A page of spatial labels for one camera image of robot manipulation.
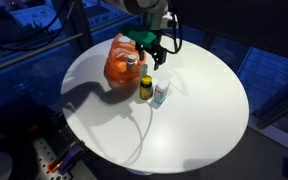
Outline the orange plastic bag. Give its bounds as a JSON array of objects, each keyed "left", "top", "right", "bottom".
[{"left": 103, "top": 33, "right": 148, "bottom": 90}]

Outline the perforated metal plate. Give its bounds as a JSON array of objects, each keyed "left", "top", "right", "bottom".
[{"left": 32, "top": 137, "right": 73, "bottom": 180}]

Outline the white lotion bottle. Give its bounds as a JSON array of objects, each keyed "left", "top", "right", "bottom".
[{"left": 139, "top": 63, "right": 149, "bottom": 79}]

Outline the white capped pill bottle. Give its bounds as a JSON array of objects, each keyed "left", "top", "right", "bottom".
[{"left": 126, "top": 54, "right": 139, "bottom": 73}]

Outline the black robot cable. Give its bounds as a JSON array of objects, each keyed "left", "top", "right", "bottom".
[{"left": 160, "top": 0, "right": 184, "bottom": 55}]

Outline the dark window frame post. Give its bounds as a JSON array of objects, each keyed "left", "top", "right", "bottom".
[{"left": 67, "top": 0, "right": 96, "bottom": 52}]

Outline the purple orange clamp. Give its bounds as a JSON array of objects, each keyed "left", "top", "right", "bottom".
[{"left": 47, "top": 143, "right": 86, "bottom": 175}]

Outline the black hanging cable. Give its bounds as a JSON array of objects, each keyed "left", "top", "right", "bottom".
[{"left": 0, "top": 0, "right": 72, "bottom": 52}]

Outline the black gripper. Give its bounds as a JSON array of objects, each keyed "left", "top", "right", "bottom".
[{"left": 135, "top": 40, "right": 169, "bottom": 71}]

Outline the metal railing bar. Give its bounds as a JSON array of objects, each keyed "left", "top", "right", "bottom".
[{"left": 0, "top": 32, "right": 84, "bottom": 76}]

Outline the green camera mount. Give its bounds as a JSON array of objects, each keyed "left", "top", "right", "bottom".
[{"left": 119, "top": 23, "right": 162, "bottom": 50}]

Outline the small orange clamp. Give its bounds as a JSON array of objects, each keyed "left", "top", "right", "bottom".
[{"left": 26, "top": 123, "right": 41, "bottom": 135}]

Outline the yellow capped vitamin bottle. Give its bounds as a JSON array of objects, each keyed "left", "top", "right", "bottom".
[{"left": 139, "top": 74, "right": 154, "bottom": 101}]

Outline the white blue labelled container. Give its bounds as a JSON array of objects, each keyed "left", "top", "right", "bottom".
[{"left": 153, "top": 78, "right": 171, "bottom": 104}]

